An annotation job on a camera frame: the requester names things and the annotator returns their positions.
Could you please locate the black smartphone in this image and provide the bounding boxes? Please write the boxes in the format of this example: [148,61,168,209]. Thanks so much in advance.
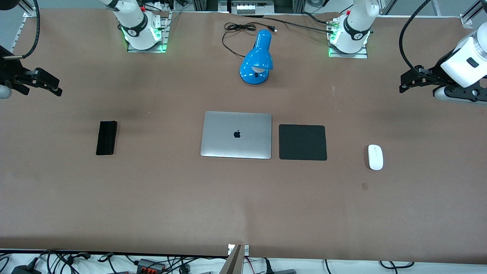
[95,121,118,156]

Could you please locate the white computer mouse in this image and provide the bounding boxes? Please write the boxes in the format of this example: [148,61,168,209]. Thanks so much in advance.
[368,144,384,171]

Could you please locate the black mouse pad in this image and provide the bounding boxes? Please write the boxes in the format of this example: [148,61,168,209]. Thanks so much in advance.
[279,124,328,161]

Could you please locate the blue desk lamp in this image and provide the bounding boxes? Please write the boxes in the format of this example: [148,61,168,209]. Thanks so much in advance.
[239,29,274,86]

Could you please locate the black power adapter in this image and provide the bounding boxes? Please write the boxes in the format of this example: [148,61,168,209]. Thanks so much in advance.
[11,258,41,274]

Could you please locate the white power strip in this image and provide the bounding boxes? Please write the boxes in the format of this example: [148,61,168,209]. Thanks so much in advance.
[236,2,267,15]

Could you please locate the silver closed laptop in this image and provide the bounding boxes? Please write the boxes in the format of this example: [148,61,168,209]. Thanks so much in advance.
[200,111,273,160]

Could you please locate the grey connector block orange levers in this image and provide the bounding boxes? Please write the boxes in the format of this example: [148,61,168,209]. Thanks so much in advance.
[136,258,167,274]

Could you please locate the aluminium corner bracket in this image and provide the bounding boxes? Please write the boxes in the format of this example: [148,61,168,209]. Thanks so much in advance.
[460,0,484,28]
[22,0,40,18]

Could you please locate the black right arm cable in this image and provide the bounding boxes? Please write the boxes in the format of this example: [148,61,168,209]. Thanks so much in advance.
[3,0,41,60]

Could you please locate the black cable to arm base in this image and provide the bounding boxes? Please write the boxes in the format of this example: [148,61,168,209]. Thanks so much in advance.
[262,16,336,35]

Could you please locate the looped black cable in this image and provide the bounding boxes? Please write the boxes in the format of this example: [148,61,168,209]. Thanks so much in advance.
[379,260,416,270]

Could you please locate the black lamp power cord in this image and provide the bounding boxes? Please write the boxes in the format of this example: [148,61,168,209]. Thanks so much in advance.
[221,22,277,59]

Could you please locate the small metal bracket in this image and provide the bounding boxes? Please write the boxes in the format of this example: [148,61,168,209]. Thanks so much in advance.
[227,244,250,256]

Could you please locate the wooden post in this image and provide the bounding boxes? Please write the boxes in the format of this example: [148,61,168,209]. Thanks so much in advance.
[218,244,244,274]

